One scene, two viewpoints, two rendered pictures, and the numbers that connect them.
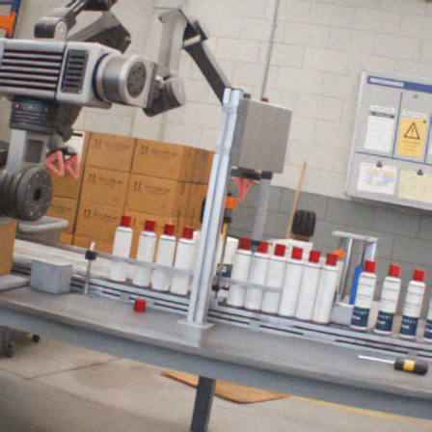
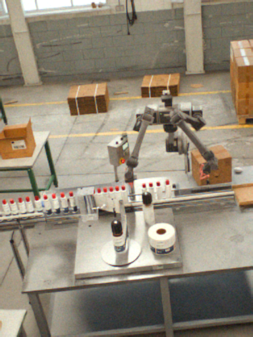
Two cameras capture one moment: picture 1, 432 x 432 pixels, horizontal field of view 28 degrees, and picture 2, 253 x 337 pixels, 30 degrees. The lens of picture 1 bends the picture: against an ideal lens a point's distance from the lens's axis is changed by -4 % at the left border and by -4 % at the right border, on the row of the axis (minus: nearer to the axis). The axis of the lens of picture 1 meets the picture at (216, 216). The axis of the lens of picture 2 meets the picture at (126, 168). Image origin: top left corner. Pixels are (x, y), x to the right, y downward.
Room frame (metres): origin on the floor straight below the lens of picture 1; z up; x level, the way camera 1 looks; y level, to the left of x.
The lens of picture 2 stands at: (5.92, -0.80, 3.33)
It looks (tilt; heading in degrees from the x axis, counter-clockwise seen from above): 32 degrees down; 167
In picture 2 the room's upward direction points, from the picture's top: 8 degrees counter-clockwise
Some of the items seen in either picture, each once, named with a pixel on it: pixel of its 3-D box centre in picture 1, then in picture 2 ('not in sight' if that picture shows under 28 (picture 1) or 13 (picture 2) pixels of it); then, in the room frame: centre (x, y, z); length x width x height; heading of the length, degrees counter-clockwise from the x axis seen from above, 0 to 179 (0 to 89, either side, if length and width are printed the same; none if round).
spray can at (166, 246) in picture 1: (165, 256); (151, 192); (2.67, 0.13, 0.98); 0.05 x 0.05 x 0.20
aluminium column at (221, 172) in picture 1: (215, 206); (129, 168); (2.49, 0.01, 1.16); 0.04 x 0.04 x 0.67; 75
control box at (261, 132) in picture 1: (255, 135); (118, 151); (2.53, -0.07, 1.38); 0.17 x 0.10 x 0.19; 130
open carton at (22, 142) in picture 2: not in sight; (16, 137); (0.93, -0.88, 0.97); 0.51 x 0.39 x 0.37; 162
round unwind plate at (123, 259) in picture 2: not in sight; (120, 251); (3.18, -0.31, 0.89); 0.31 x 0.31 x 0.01
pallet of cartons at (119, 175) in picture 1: (120, 231); not in sight; (6.57, 0.68, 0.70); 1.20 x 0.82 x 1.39; 72
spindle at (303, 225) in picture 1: (299, 249); (118, 236); (3.18, -0.31, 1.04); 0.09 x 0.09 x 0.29
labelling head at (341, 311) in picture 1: (348, 279); (87, 203); (2.62, -0.42, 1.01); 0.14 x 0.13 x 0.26; 75
